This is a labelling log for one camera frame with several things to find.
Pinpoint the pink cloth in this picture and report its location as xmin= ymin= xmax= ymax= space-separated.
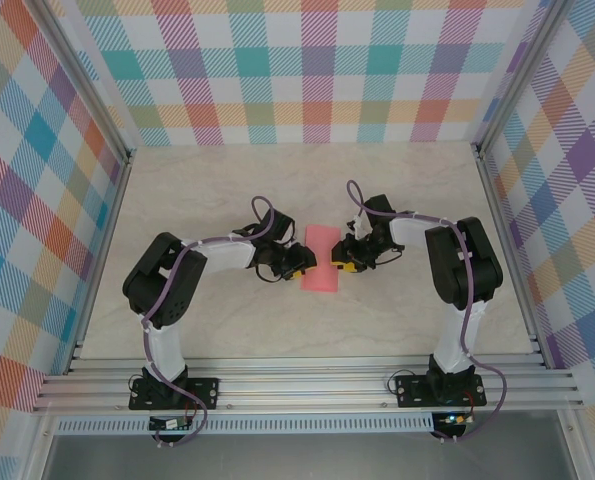
xmin=299 ymin=224 xmax=343 ymax=295

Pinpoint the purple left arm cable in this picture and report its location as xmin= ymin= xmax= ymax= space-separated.
xmin=141 ymin=195 xmax=279 ymax=449

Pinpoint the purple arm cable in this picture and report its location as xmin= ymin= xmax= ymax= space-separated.
xmin=345 ymin=179 xmax=509 ymax=445
xmin=141 ymin=195 xmax=279 ymax=449

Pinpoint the aluminium mounting rail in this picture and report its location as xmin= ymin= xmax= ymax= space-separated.
xmin=31 ymin=353 xmax=586 ymax=414

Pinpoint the aluminium side rail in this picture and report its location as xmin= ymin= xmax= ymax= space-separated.
xmin=474 ymin=144 xmax=553 ymax=371
xmin=64 ymin=149 xmax=137 ymax=376

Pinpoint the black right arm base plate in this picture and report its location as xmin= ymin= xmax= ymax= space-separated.
xmin=394 ymin=373 xmax=488 ymax=409

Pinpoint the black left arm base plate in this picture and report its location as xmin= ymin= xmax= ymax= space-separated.
xmin=128 ymin=377 xmax=222 ymax=412

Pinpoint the slotted grey cable duct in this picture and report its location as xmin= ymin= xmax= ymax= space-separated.
xmin=55 ymin=412 xmax=436 ymax=435

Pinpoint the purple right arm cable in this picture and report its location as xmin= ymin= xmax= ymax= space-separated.
xmin=345 ymin=179 xmax=509 ymax=445

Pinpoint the aluminium corner post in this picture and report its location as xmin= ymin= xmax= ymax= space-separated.
xmin=470 ymin=0 xmax=573 ymax=156
xmin=26 ymin=0 xmax=137 ymax=164

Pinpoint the aluminium frame leg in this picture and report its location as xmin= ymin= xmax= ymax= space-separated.
xmin=556 ymin=407 xmax=595 ymax=480
xmin=21 ymin=412 xmax=61 ymax=480

